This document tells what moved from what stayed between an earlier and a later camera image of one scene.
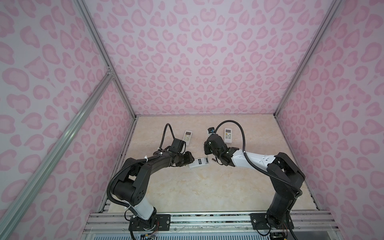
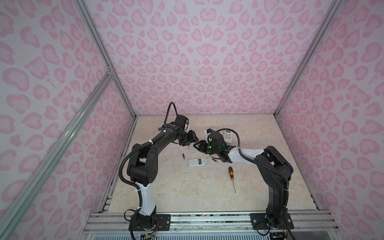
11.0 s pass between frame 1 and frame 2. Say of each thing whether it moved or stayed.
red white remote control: stayed
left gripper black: moved
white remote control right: stayed
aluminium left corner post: stayed
